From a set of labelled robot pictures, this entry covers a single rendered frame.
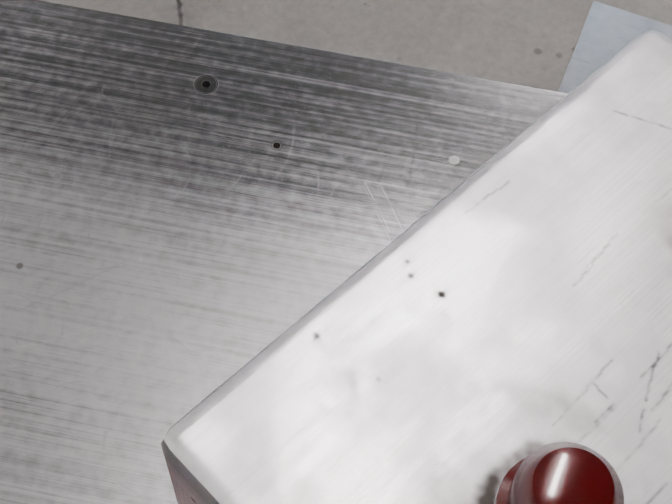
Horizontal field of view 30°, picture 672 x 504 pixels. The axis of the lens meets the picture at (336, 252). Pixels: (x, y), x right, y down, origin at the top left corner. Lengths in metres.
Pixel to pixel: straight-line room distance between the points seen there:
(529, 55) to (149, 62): 1.18
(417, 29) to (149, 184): 1.22
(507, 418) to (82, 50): 0.92
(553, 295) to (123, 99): 0.86
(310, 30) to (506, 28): 0.34
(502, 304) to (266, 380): 0.06
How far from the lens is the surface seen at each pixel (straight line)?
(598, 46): 1.18
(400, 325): 0.28
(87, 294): 1.02
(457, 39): 2.23
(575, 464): 0.25
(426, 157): 1.08
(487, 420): 0.28
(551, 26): 2.27
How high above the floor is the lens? 1.73
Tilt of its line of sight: 61 degrees down
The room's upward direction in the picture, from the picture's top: 3 degrees clockwise
